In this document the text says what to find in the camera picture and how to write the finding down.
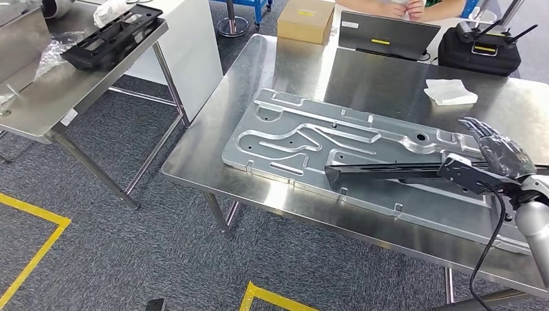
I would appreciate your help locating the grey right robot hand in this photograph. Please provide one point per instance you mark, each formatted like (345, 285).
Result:
(504, 154)

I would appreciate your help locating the person's right hand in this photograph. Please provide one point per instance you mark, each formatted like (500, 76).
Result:
(401, 9)

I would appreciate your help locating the person's left hand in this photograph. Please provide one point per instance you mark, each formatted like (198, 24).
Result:
(418, 10)

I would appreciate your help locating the black plastic frame part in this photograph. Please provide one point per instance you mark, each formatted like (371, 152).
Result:
(79, 61)
(377, 174)

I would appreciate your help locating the person's right forearm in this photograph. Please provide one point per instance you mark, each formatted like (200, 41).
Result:
(364, 5)

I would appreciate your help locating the person's left forearm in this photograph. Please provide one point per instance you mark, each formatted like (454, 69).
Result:
(446, 7)

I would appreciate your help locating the stainless steel workbench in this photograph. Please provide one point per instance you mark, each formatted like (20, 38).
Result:
(377, 81)

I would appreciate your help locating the blue wheeled shelf cart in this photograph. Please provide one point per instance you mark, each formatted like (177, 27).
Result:
(259, 10)

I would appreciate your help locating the dark grey laptop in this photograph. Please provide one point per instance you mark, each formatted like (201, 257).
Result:
(386, 32)

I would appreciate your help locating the black carry case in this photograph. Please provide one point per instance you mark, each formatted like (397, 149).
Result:
(472, 62)

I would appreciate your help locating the remote controller with antennas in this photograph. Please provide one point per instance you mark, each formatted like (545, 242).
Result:
(484, 48)

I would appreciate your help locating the white tissue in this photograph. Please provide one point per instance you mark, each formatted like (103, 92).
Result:
(450, 92)

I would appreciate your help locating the grey metal stand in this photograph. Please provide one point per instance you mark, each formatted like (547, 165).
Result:
(512, 10)

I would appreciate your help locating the cardboard box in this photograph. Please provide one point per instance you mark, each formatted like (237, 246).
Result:
(304, 21)

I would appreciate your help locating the chrome base barrier stanchion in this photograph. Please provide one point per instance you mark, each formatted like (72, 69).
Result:
(231, 28)

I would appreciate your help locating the stamped metal plate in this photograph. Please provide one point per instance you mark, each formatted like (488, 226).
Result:
(279, 167)

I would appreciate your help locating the white cloth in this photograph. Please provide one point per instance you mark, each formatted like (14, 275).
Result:
(109, 10)

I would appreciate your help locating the grey metal cylinder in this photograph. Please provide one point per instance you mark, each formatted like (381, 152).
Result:
(58, 6)

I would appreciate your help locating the small stainless steel table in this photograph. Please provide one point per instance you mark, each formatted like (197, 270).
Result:
(64, 94)

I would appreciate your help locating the clear plastic bag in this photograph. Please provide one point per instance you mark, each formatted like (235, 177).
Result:
(53, 51)

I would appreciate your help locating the black robot foot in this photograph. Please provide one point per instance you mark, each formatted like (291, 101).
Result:
(155, 305)

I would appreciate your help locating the steel box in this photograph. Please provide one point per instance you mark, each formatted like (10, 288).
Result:
(21, 43)

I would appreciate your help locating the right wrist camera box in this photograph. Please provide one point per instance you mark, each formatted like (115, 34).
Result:
(467, 174)

